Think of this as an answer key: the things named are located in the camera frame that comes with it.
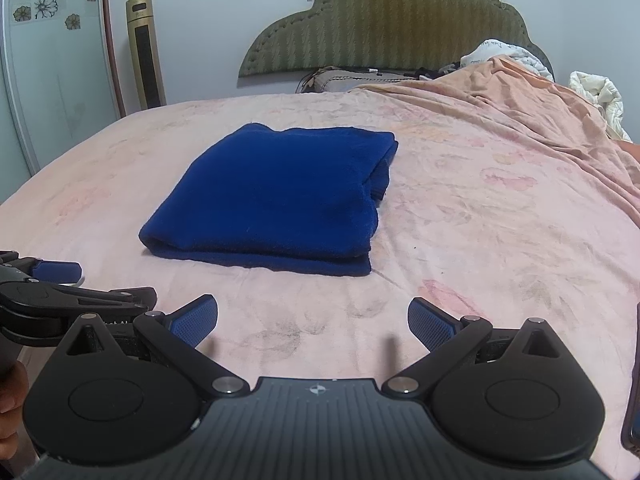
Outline brown patterned pillow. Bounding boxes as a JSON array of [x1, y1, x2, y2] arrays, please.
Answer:
[[302, 67, 441, 93]]

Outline dark maroon object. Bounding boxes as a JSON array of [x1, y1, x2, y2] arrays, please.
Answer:
[[620, 302, 640, 461]]

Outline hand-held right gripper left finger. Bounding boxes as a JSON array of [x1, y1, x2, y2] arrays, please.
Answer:
[[65, 294, 251, 401]]

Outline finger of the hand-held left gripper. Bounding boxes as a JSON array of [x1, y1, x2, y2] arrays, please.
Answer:
[[0, 282, 158, 346], [0, 250, 83, 288]]

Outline cream crumpled quilt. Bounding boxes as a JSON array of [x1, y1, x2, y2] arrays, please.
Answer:
[[569, 70, 633, 142]]

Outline white quilt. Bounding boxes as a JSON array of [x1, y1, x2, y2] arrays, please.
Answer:
[[460, 38, 553, 81]]

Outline blue beaded sweater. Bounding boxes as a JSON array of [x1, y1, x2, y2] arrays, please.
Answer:
[[138, 122, 399, 277]]

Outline dark clothes on pillow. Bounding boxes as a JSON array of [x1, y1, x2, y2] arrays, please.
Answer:
[[415, 62, 463, 81]]

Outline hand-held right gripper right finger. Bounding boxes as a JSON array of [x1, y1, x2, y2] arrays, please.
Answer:
[[382, 297, 561, 401]]

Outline peach blanket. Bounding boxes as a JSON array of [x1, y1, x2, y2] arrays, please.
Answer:
[[350, 55, 640, 221]]

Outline person's left hand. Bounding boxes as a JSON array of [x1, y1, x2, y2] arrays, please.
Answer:
[[0, 361, 30, 461]]

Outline flower-print wardrobe door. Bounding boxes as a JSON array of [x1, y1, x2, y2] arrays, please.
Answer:
[[0, 0, 126, 176]]

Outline olive padded headboard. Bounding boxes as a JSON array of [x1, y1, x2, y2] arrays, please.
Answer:
[[238, 0, 555, 81]]

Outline golden tower fan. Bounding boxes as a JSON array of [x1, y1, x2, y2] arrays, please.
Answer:
[[125, 0, 167, 110]]

